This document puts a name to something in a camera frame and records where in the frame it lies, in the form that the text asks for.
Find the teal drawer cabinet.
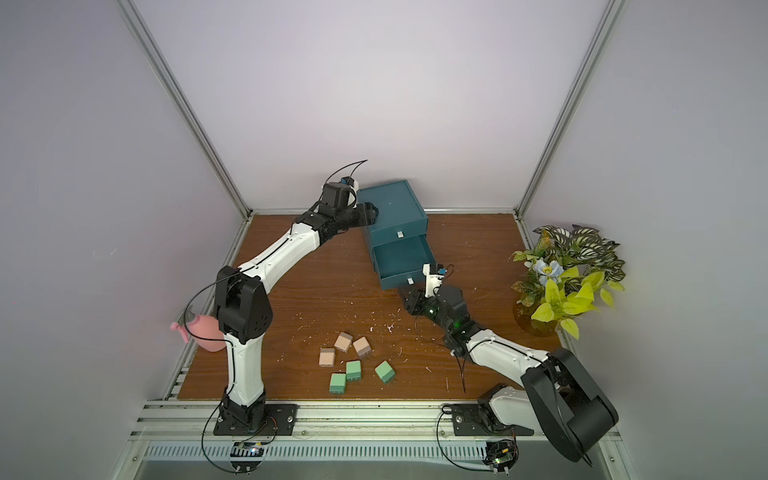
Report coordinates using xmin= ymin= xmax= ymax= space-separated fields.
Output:
xmin=358 ymin=180 xmax=435 ymax=290

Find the pink plug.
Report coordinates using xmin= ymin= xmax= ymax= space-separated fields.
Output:
xmin=318 ymin=348 xmax=336 ymax=367
xmin=353 ymin=337 xmax=373 ymax=358
xmin=334 ymin=332 xmax=354 ymax=353

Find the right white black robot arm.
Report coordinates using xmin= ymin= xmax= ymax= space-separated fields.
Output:
xmin=398 ymin=284 xmax=619 ymax=462

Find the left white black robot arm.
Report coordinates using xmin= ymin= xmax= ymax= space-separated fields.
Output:
xmin=214 ymin=176 xmax=378 ymax=430

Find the green plug right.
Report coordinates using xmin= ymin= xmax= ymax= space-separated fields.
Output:
xmin=375 ymin=361 xmax=396 ymax=384

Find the green plug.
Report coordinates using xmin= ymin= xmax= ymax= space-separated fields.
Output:
xmin=345 ymin=360 xmax=362 ymax=382
xmin=329 ymin=372 xmax=347 ymax=395
xmin=375 ymin=361 xmax=396 ymax=384

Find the green plug middle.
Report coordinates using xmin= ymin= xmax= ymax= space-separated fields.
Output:
xmin=345 ymin=360 xmax=362 ymax=382

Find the green plug bottom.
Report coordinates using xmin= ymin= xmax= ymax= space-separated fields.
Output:
xmin=329 ymin=372 xmax=347 ymax=395

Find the artificial potted plant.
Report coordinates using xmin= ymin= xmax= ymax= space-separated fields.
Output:
xmin=510 ymin=224 xmax=626 ymax=340

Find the right circuit board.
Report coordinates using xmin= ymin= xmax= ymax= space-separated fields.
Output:
xmin=483 ymin=439 xmax=519 ymax=475

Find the circuit board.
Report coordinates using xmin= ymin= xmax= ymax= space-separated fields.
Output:
xmin=483 ymin=439 xmax=519 ymax=475
xmin=229 ymin=442 xmax=266 ymax=474

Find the pink watering can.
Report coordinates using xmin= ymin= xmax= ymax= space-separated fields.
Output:
xmin=170 ymin=309 xmax=225 ymax=352

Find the left circuit board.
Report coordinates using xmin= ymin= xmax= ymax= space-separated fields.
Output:
xmin=229 ymin=442 xmax=266 ymax=474

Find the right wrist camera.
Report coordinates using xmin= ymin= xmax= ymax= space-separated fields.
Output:
xmin=422 ymin=263 xmax=447 ymax=298

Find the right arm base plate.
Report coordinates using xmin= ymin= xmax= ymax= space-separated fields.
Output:
xmin=444 ymin=403 xmax=535 ymax=436

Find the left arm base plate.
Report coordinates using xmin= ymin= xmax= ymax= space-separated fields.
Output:
xmin=213 ymin=403 xmax=298 ymax=437

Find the aluminium front rail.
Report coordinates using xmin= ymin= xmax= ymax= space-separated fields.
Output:
xmin=128 ymin=399 xmax=622 ymax=444

